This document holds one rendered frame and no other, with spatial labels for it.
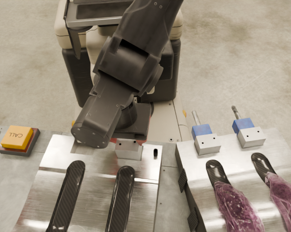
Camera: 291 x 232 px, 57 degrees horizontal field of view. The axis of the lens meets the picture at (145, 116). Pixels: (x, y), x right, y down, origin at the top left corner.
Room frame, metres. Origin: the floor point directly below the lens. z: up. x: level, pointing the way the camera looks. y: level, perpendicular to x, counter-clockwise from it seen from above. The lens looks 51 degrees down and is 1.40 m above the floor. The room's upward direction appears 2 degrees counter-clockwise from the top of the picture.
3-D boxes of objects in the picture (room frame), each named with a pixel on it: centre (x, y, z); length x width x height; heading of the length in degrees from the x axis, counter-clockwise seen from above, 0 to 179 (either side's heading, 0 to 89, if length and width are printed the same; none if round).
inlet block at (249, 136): (0.41, -0.24, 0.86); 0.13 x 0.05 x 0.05; 8
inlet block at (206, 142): (0.39, -0.14, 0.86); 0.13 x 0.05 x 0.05; 8
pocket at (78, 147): (0.34, 0.14, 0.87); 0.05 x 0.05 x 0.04; 80
